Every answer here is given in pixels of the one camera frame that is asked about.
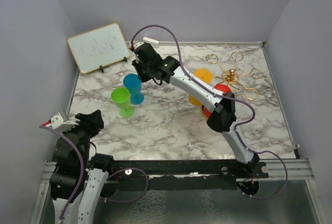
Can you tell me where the white whiteboard eraser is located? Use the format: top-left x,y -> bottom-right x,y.
143,37 -> 159,48

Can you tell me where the gold wire glass rack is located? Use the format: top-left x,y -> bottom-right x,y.
205,51 -> 264,101

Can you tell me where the red plastic wine glass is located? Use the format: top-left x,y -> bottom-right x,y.
201,83 -> 232,119

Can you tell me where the small framed whiteboard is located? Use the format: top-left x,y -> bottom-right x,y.
67,23 -> 131,74

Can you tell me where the green plastic wine glass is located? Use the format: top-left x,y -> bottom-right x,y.
111,87 -> 134,118

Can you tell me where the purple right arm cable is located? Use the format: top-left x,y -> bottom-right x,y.
130,24 -> 289,200

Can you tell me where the orange plastic wine glass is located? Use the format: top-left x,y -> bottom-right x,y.
188,68 -> 213,106

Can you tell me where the blue plastic wine glass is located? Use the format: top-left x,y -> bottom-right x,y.
123,74 -> 144,105

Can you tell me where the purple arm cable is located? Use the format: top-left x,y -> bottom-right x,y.
130,24 -> 289,200
39,124 -> 86,222

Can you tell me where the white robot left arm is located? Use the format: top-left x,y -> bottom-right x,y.
44,110 -> 115,223

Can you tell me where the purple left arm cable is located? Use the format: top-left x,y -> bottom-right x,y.
39,124 -> 86,222

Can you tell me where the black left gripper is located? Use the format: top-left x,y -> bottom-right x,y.
62,109 -> 104,166

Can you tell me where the black metal base rail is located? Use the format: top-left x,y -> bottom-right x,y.
89,153 -> 270,199

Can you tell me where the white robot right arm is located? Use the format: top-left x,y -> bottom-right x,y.
131,43 -> 259,178

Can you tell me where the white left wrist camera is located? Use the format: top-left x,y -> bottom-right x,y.
50,110 -> 78,133

